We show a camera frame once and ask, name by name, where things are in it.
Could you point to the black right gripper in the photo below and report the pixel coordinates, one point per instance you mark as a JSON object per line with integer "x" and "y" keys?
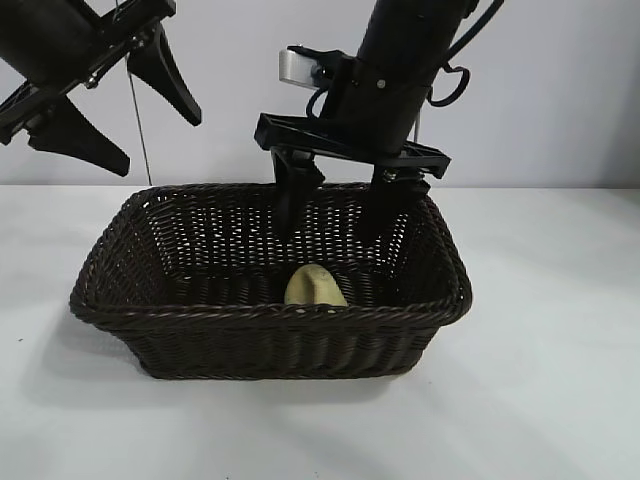
{"x": 375, "y": 115}

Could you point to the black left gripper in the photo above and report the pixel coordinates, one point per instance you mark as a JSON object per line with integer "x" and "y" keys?
{"x": 50, "y": 45}

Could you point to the dark brown wicker basket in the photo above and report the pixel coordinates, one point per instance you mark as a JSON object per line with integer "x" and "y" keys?
{"x": 260, "y": 345}

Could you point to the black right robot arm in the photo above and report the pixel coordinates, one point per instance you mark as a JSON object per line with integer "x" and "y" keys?
{"x": 410, "y": 25}

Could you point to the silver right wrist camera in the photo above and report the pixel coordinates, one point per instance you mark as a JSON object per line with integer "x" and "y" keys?
{"x": 295, "y": 65}

